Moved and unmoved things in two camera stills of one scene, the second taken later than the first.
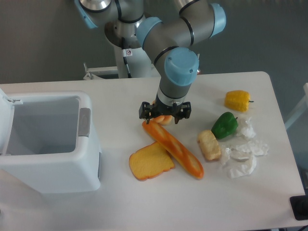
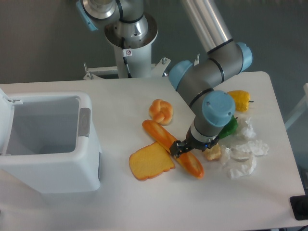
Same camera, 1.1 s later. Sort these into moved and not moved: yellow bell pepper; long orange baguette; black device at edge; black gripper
Moved: black gripper
Not moved: yellow bell pepper; black device at edge; long orange baguette
